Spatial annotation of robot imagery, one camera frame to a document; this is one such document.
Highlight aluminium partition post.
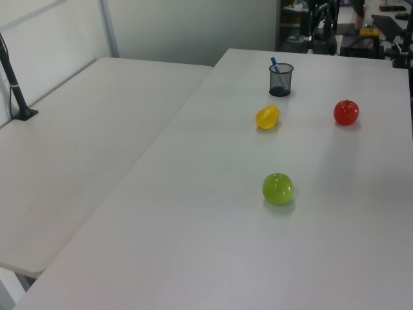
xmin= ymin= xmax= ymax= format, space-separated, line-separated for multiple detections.
xmin=98 ymin=0 xmax=121 ymax=59

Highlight yellow star fruit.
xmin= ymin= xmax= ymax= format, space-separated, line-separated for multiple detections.
xmin=256 ymin=104 xmax=281 ymax=130

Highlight black mesh pen cup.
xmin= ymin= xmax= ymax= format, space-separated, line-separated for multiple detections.
xmin=268 ymin=63 xmax=294 ymax=97

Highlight blue white marker pen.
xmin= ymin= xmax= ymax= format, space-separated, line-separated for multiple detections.
xmin=270 ymin=57 xmax=285 ymax=90

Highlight green apple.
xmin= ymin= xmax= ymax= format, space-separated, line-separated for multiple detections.
xmin=261 ymin=172 xmax=294 ymax=205

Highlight black camera stand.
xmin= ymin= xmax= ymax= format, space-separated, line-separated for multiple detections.
xmin=391 ymin=9 xmax=413 ymax=69

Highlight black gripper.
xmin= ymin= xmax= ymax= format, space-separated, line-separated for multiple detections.
xmin=301 ymin=0 xmax=339 ymax=41

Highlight black pole with base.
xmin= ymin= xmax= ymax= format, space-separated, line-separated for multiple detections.
xmin=0 ymin=32 xmax=39 ymax=121

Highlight red apple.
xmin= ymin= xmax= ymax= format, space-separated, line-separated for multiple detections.
xmin=333 ymin=99 xmax=360 ymax=126

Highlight black equipment box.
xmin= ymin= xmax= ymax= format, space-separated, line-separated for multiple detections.
xmin=339 ymin=34 xmax=387 ymax=61

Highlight pink bottle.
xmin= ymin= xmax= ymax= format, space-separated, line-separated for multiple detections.
xmin=354 ymin=3 xmax=367 ymax=28

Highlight black keyboard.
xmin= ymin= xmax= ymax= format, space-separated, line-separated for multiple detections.
xmin=370 ymin=14 xmax=404 ymax=43

